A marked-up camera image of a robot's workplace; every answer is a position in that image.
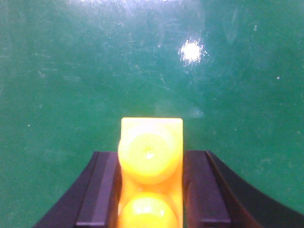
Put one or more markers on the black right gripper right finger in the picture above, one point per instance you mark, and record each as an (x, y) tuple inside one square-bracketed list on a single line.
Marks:
[(216, 197)]

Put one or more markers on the yellow toy block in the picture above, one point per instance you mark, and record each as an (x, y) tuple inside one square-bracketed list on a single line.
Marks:
[(150, 154)]

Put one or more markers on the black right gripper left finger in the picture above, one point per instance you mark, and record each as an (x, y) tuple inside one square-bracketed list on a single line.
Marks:
[(92, 200)]

